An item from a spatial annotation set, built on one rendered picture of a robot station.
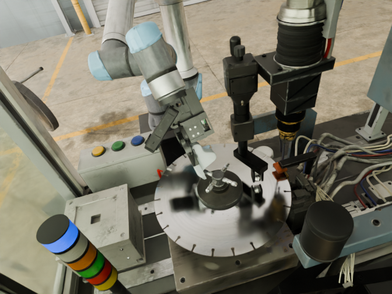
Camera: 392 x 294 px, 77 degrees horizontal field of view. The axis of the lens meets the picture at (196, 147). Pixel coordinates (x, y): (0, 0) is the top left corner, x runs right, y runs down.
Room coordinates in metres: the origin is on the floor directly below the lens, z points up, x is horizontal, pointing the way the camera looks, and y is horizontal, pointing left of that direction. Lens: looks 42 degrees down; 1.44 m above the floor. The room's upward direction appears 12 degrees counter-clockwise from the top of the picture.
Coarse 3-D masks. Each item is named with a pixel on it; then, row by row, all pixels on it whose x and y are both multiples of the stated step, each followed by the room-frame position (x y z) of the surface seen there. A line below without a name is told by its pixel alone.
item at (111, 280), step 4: (112, 268) 0.21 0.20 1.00; (112, 272) 0.21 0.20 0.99; (116, 272) 0.21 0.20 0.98; (112, 276) 0.20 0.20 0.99; (116, 276) 0.21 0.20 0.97; (108, 280) 0.19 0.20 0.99; (112, 280) 0.20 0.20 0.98; (116, 280) 0.20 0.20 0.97; (100, 284) 0.19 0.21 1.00; (104, 284) 0.19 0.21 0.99; (108, 284) 0.19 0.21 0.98; (112, 284) 0.19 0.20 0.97; (100, 288) 0.19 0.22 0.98; (104, 288) 0.19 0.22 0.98; (108, 288) 0.19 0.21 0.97
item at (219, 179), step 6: (222, 168) 0.40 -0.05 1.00; (210, 174) 0.38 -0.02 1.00; (216, 174) 0.37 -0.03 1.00; (222, 174) 0.37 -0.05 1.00; (216, 180) 0.36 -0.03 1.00; (222, 180) 0.36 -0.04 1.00; (228, 180) 0.35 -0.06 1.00; (210, 186) 0.35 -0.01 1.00; (216, 186) 0.36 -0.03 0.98; (234, 186) 0.34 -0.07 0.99
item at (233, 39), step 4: (232, 36) 0.45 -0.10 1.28; (236, 36) 0.44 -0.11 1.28; (232, 40) 0.44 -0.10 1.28; (236, 40) 0.43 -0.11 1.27; (240, 40) 0.44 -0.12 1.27; (232, 44) 0.44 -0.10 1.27; (236, 44) 0.43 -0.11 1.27; (240, 44) 0.44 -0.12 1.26; (232, 48) 0.44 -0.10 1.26; (232, 52) 0.44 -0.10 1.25
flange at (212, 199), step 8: (208, 176) 0.41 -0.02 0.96; (232, 176) 0.40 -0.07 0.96; (200, 184) 0.39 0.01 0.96; (208, 184) 0.38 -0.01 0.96; (224, 184) 0.36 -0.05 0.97; (240, 184) 0.37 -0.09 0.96; (200, 192) 0.37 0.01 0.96; (208, 192) 0.36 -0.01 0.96; (216, 192) 0.35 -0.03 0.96; (224, 192) 0.35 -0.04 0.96; (232, 192) 0.35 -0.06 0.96; (240, 192) 0.34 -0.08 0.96; (208, 200) 0.34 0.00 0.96; (216, 200) 0.34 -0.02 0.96; (224, 200) 0.33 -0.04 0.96; (232, 200) 0.33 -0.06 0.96
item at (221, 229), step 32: (224, 160) 0.46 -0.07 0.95; (160, 192) 0.40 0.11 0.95; (192, 192) 0.38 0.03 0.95; (256, 192) 0.34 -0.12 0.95; (288, 192) 0.32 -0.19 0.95; (160, 224) 0.31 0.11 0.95; (192, 224) 0.29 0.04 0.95; (224, 224) 0.28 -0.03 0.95; (256, 224) 0.26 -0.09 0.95; (224, 256) 0.21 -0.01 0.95
